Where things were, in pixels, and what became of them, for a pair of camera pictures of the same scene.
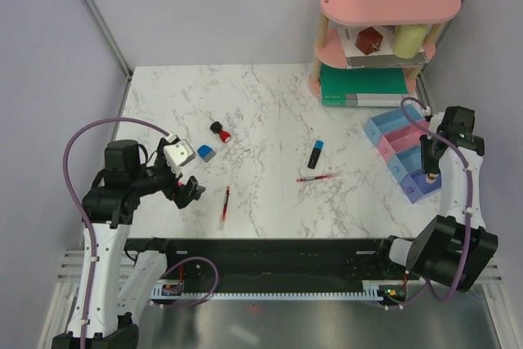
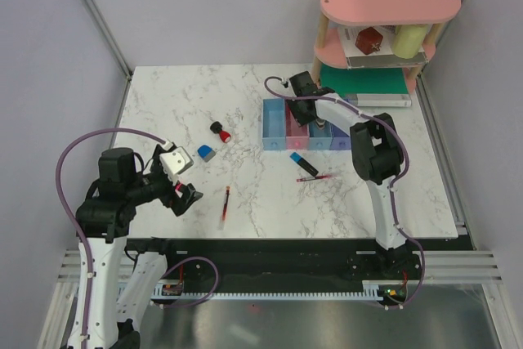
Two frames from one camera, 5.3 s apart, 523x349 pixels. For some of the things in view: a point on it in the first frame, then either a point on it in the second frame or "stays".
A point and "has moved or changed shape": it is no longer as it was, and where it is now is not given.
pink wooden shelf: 369,3 stays
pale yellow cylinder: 408,39 stays
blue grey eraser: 207,153 stays
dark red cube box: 368,40 stays
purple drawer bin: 416,185 to 340,140
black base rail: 272,261 stays
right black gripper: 427,166 to 300,119
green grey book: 362,87 stays
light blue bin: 405,162 has moved or changed shape
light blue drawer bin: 383,123 to 274,124
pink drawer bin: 397,140 to 297,137
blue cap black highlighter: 315,154 to 304,163
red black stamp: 216,127 stays
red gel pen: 311,178 stays
